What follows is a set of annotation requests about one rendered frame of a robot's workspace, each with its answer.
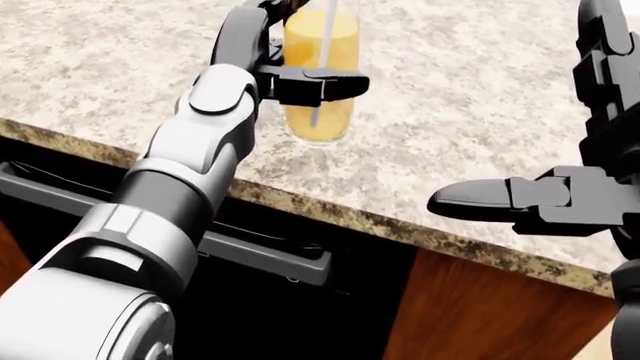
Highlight black dishwasher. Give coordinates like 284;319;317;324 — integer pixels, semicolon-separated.
0;135;417;360

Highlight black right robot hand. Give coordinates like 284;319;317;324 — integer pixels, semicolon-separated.
427;0;640;261

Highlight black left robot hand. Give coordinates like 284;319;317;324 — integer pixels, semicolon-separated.
209;0;372;108

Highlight glass of orange juice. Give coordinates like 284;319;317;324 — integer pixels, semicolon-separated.
281;0;362;145

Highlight brown wooden cabinet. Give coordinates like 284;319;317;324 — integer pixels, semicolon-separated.
382;246;617;360
0;219;32;294

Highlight black dishwasher handle bar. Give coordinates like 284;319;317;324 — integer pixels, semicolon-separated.
0;160;334;287

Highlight white drinking straw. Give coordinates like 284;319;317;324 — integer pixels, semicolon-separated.
308;0;341;129

